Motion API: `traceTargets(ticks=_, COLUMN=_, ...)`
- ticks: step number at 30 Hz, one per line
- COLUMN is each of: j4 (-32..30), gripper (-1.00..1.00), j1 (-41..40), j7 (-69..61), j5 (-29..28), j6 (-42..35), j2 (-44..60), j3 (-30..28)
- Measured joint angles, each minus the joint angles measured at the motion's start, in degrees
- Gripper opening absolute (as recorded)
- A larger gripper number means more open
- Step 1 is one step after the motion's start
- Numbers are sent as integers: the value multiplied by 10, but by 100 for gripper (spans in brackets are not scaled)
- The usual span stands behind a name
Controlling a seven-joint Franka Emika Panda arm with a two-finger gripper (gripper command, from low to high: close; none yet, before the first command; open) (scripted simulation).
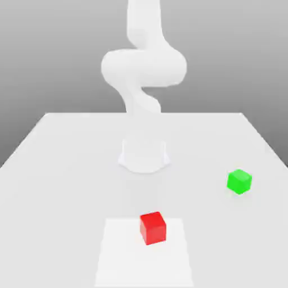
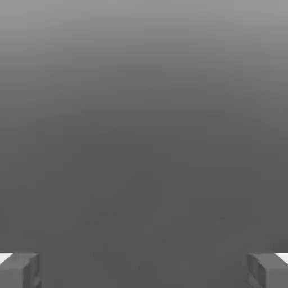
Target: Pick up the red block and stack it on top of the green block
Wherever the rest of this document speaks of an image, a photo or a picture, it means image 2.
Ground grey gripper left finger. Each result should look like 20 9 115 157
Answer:
0 251 43 288

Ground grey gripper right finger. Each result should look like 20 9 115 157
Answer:
246 251 288 288

